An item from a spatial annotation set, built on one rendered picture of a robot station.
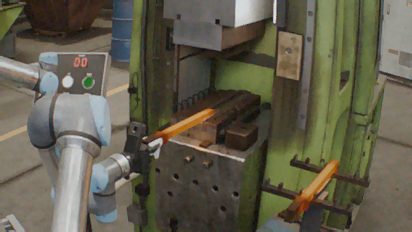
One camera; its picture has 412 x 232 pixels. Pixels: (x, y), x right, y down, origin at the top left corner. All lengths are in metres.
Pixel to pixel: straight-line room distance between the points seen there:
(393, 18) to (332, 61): 5.13
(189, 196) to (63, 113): 0.94
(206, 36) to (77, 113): 0.79
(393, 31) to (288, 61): 5.17
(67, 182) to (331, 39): 1.09
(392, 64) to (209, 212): 5.34
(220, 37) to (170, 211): 0.75
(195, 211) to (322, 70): 0.75
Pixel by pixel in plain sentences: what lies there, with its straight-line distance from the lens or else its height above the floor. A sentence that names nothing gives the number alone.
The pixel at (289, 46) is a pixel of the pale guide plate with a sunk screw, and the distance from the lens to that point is 1.77.
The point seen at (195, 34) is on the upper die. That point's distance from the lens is 1.78.
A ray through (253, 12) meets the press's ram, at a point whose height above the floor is 1.41.
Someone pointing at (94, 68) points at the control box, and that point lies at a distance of 2.00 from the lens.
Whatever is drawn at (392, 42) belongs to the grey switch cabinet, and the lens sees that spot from 6.89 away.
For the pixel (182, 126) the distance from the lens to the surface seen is 1.73.
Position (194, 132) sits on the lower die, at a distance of 1.89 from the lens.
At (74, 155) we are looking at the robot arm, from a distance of 1.07.
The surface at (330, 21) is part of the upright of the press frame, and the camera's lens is 1.73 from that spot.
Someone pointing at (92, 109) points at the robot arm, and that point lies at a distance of 1.10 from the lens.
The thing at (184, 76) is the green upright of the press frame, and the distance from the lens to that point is 2.09.
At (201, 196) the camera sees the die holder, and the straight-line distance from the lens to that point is 1.91.
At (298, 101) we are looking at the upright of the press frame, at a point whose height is 1.10.
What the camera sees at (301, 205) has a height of 0.98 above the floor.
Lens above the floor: 1.68
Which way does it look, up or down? 21 degrees down
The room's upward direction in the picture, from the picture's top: 3 degrees clockwise
